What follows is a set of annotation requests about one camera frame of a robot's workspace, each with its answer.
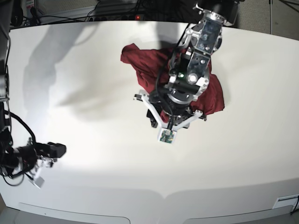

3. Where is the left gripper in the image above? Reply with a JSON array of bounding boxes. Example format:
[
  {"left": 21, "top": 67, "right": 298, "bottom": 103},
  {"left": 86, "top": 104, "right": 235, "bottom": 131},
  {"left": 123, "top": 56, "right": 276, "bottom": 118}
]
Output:
[{"left": 133, "top": 90, "right": 206, "bottom": 131}]

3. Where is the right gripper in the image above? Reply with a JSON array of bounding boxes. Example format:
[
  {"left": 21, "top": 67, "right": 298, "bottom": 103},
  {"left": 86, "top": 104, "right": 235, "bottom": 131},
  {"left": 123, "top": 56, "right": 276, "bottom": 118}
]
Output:
[{"left": 9, "top": 142, "right": 67, "bottom": 182}]

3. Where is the dark red long-sleeve shirt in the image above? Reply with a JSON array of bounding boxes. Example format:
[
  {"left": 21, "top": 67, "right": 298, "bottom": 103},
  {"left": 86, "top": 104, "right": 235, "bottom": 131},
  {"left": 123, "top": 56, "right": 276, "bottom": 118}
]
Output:
[{"left": 121, "top": 44, "right": 225, "bottom": 115}]

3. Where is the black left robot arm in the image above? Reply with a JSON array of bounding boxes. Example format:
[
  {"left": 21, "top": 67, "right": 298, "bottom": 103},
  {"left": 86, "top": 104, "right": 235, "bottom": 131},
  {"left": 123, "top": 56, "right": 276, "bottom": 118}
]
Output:
[{"left": 135, "top": 0, "right": 240, "bottom": 134}]

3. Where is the black power strip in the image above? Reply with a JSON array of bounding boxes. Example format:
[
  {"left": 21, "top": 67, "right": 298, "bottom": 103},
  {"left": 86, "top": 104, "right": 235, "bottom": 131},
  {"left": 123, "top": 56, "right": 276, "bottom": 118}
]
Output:
[{"left": 87, "top": 14, "right": 144, "bottom": 21}]

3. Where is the white label plate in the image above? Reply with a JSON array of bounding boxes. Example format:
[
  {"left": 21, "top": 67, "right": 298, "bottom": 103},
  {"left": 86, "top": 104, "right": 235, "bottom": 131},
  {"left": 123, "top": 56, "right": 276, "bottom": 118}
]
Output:
[{"left": 272, "top": 194, "right": 299, "bottom": 209}]

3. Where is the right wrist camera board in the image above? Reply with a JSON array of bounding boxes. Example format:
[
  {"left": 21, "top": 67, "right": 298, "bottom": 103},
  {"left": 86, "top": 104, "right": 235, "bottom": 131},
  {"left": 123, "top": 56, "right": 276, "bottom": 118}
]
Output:
[{"left": 29, "top": 177, "right": 45, "bottom": 189}]

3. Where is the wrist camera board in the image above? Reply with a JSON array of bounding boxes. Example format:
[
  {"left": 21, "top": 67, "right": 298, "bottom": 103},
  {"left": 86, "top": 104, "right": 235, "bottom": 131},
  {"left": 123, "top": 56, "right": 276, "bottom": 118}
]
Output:
[
  {"left": 157, "top": 128, "right": 177, "bottom": 144},
  {"left": 29, "top": 177, "right": 45, "bottom": 189}
]

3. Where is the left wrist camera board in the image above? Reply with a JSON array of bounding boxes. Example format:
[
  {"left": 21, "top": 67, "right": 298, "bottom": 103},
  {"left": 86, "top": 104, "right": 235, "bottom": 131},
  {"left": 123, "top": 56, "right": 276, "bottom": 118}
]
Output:
[{"left": 157, "top": 128, "right": 177, "bottom": 144}]

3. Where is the black cable bundle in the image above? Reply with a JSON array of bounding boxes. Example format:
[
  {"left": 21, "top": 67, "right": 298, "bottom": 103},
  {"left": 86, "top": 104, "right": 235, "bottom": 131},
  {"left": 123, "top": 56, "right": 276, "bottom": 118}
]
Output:
[{"left": 133, "top": 0, "right": 211, "bottom": 23}]

